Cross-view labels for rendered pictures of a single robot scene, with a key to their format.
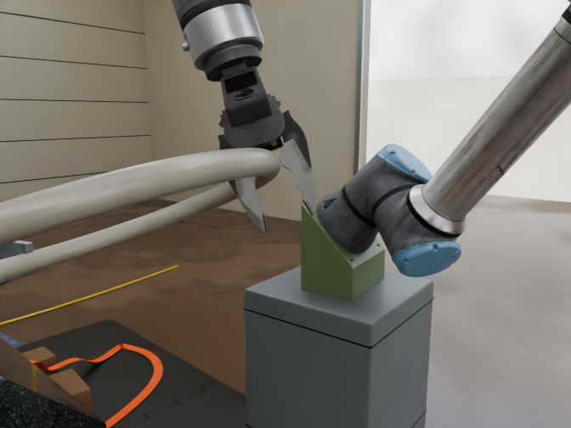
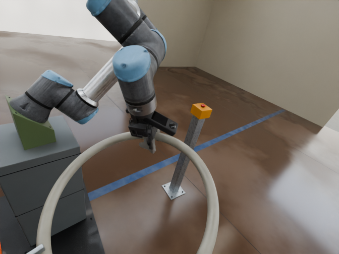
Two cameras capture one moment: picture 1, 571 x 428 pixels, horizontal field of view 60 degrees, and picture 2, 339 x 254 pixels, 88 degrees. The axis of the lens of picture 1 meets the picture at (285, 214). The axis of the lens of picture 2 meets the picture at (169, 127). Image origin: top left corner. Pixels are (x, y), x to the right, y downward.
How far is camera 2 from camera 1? 0.79 m
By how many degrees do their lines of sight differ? 79
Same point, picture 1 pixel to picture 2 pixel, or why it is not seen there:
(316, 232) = (27, 123)
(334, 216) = (34, 112)
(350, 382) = not seen: hidden behind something
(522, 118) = not seen: hidden behind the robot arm
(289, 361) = (39, 179)
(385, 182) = (60, 91)
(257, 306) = (8, 171)
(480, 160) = (111, 82)
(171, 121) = not seen: outside the picture
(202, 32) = (152, 107)
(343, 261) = (48, 129)
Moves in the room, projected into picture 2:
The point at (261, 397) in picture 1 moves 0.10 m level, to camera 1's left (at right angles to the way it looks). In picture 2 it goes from (23, 201) to (6, 216)
